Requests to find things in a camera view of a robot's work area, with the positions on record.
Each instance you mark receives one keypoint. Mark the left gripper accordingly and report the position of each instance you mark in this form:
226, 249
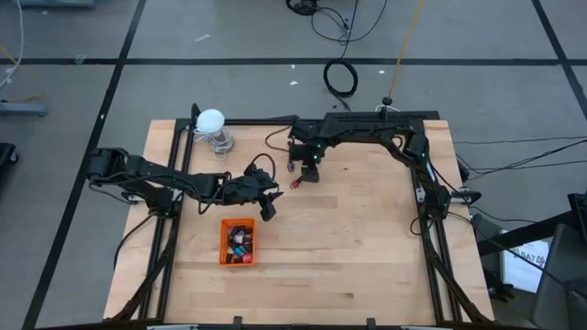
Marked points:
247, 190

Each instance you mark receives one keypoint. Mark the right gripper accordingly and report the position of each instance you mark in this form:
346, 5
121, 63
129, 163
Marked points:
309, 149

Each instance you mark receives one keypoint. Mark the red nail polish bottle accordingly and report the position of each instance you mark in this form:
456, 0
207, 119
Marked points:
295, 184

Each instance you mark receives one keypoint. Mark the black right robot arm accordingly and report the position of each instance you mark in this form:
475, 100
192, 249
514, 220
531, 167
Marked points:
367, 128

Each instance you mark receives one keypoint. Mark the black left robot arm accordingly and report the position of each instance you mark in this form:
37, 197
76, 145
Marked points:
151, 172

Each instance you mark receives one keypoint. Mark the orange plastic basket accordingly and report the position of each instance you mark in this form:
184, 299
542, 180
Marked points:
222, 243

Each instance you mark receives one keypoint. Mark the white mushroom-shaped lamp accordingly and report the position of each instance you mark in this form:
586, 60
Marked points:
210, 120

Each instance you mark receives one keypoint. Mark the black stand beam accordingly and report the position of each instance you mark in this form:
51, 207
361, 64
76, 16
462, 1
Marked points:
518, 236

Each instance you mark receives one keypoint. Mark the black tripod foot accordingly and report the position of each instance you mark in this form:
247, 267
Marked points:
500, 291

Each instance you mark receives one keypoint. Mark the white labelled box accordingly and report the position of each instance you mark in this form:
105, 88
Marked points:
523, 270

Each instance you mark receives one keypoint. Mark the black floor equipment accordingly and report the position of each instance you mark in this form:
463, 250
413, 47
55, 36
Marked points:
5, 156

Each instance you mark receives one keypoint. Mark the dark grey chair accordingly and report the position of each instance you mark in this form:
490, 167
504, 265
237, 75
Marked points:
564, 275

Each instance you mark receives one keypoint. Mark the grey floor platform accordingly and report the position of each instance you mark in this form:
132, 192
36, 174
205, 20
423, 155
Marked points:
55, 3

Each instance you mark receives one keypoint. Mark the black metal table frame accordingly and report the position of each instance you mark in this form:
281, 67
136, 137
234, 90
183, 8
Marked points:
257, 122

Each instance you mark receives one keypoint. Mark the black clamp bracket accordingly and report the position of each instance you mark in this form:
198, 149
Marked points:
371, 324
237, 323

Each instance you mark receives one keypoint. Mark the grey floor rail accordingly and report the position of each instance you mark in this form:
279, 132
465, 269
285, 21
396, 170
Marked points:
23, 109

